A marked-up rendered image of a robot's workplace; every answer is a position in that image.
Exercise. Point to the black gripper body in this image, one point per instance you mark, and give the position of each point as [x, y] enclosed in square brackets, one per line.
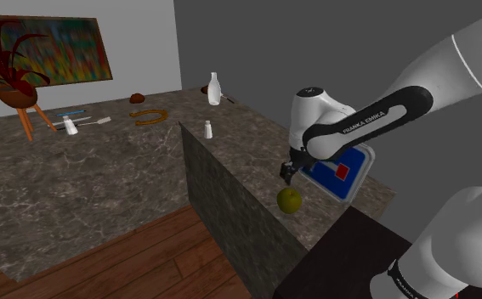
[291, 167]

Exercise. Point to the white knife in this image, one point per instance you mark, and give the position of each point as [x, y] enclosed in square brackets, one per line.
[77, 120]

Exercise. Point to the blue tray with red square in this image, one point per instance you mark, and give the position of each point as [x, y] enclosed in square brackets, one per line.
[350, 178]

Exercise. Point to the red plant in wooden pot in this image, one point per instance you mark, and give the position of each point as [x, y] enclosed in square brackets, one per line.
[14, 87]

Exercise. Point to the blue pen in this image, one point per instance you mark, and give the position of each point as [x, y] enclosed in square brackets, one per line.
[71, 112]

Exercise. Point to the small white shaker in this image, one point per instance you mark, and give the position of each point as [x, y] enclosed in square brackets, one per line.
[208, 130]

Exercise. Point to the brown bread roll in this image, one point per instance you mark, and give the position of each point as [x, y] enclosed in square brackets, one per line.
[137, 98]

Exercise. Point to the white glass bottle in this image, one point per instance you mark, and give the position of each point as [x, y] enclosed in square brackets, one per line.
[213, 92]

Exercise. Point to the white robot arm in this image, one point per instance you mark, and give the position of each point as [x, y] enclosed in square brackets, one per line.
[340, 120]

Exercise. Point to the golden horseshoe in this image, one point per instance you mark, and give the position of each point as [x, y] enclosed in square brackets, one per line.
[151, 117]

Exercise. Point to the colourful framed wall picture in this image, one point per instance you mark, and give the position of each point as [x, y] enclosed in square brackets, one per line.
[70, 54]

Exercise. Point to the green apple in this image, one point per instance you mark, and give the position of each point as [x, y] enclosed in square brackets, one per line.
[289, 201]

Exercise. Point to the dark robot stand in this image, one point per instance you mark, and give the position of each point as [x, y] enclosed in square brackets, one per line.
[348, 256]

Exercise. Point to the white shaker with grey cap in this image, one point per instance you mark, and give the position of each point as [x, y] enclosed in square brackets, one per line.
[70, 126]

